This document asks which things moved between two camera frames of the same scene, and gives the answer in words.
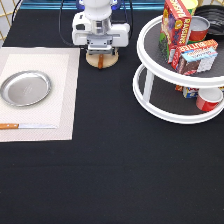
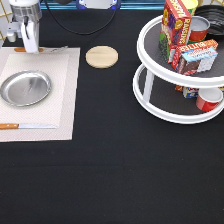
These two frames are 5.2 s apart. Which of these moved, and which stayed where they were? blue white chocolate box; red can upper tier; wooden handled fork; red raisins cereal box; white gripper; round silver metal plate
Moved: white gripper; wooden handled fork
Stayed: red raisins cereal box; red can upper tier; blue white chocolate box; round silver metal plate
